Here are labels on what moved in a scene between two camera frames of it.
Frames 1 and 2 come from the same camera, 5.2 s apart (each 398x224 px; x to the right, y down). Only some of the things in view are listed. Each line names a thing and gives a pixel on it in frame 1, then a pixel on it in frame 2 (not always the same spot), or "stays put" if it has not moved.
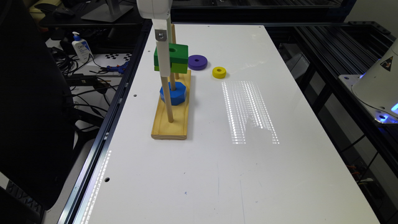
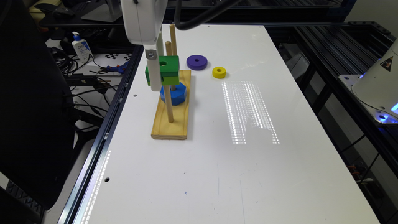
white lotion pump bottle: [82, 48] stays put
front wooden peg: [166, 86] stays put
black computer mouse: [63, 12] stays put
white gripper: [159, 11] → [143, 21]
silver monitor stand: [110, 12] stays put
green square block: [178, 58] → [170, 70]
